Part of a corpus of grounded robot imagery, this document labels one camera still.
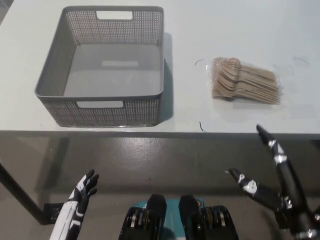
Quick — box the black floor foot plate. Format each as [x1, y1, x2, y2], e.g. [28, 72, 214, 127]
[43, 202, 64, 224]

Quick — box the grey perforated plastic basket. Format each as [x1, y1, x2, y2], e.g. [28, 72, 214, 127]
[34, 5, 165, 128]

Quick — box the bag of wooden cutlery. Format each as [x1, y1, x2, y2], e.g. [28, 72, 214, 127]
[206, 56, 285, 106]

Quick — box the black metal table leg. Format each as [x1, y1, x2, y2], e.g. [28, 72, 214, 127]
[0, 159, 48, 225]

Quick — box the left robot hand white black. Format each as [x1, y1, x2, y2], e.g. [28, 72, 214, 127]
[49, 169, 100, 240]

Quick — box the black teal robot body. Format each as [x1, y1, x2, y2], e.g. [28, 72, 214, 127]
[118, 193, 239, 240]

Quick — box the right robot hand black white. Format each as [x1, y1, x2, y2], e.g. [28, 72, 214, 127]
[228, 124, 320, 240]

